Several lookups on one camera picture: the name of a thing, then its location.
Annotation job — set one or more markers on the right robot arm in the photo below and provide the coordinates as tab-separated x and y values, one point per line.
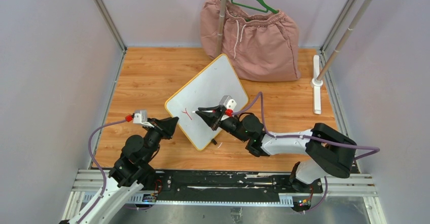
331	152

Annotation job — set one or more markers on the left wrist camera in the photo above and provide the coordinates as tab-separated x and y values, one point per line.
140	117

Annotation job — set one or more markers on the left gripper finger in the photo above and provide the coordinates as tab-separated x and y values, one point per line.
170	134
166	124

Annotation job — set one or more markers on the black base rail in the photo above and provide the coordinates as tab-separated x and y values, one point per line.
225	186

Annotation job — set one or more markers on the white marker pen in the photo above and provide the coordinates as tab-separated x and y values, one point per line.
204	111

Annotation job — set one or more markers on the clothes rack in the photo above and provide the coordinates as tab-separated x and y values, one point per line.
318	73

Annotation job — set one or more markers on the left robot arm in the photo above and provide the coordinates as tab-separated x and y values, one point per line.
131	173

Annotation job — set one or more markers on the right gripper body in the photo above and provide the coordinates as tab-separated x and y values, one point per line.
220	115

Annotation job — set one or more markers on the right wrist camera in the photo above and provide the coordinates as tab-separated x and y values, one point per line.
228	102

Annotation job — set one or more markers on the pink shorts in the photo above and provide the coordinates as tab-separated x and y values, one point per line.
263	48

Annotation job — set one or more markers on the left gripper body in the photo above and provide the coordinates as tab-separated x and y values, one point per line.
153	125

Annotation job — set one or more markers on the yellow framed whiteboard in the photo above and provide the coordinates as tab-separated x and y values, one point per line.
205	89

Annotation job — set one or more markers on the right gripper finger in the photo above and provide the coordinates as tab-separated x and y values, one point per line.
209	108
209	118

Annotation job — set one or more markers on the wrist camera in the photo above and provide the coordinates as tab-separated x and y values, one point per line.
140	117
228	102

